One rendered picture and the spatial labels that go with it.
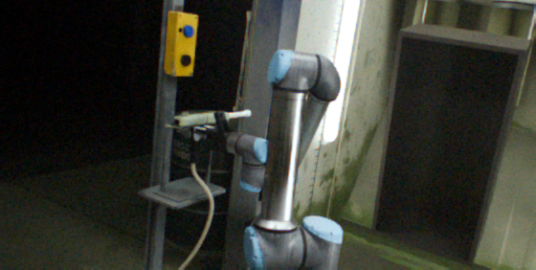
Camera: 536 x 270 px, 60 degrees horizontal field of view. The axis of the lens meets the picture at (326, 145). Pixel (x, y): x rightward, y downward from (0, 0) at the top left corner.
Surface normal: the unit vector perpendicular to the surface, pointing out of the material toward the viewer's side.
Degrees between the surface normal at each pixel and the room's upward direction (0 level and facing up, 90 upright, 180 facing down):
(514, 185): 57
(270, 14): 90
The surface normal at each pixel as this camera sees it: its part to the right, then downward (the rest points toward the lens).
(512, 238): -0.29, -0.41
